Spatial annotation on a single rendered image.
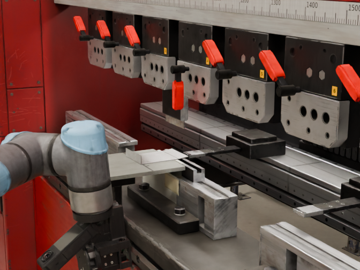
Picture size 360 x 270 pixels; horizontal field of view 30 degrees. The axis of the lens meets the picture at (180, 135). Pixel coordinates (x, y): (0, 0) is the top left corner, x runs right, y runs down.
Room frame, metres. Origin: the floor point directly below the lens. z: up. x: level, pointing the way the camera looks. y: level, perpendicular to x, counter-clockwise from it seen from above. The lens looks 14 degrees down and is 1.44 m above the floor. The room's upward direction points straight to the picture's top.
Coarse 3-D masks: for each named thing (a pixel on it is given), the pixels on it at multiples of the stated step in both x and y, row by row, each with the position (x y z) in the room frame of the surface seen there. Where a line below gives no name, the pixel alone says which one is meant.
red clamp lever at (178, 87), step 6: (174, 66) 1.43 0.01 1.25; (180, 66) 1.43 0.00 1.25; (186, 66) 1.44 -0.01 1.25; (174, 72) 1.42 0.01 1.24; (180, 72) 1.43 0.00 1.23; (180, 78) 1.43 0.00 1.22; (174, 84) 1.43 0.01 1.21; (180, 84) 1.43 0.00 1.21; (174, 90) 1.43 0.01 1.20; (180, 90) 1.43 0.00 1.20; (174, 96) 1.43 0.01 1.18; (180, 96) 1.43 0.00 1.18; (174, 102) 1.43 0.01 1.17; (180, 102) 1.43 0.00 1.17; (174, 108) 1.43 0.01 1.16; (180, 108) 1.43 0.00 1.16
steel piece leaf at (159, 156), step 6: (126, 150) 1.60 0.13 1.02; (126, 156) 1.60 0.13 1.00; (132, 156) 1.57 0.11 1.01; (138, 156) 1.54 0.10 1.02; (144, 156) 1.59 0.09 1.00; (150, 156) 1.59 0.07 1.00; (156, 156) 1.60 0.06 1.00; (162, 156) 1.60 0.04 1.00; (168, 156) 1.60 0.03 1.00; (138, 162) 1.54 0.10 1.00; (144, 162) 1.54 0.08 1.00; (150, 162) 1.54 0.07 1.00; (156, 162) 1.55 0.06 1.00
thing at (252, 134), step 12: (240, 132) 1.72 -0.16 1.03; (252, 132) 1.72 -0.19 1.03; (264, 132) 1.72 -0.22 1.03; (228, 144) 1.72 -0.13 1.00; (240, 144) 1.67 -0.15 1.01; (252, 144) 1.64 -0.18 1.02; (264, 144) 1.65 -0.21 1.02; (276, 144) 1.67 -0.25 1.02; (192, 156) 1.60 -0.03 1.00; (252, 156) 1.63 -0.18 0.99; (264, 156) 1.65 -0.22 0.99
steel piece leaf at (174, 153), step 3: (165, 150) 1.65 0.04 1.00; (168, 150) 1.65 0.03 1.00; (171, 150) 1.65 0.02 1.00; (174, 150) 1.65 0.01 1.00; (168, 153) 1.63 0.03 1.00; (171, 153) 1.62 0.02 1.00; (174, 153) 1.62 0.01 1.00; (177, 153) 1.62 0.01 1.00; (180, 153) 1.62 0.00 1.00; (174, 156) 1.60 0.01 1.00; (177, 156) 1.59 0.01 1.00; (180, 156) 1.59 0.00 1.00; (183, 156) 1.59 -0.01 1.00; (186, 156) 1.59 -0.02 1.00
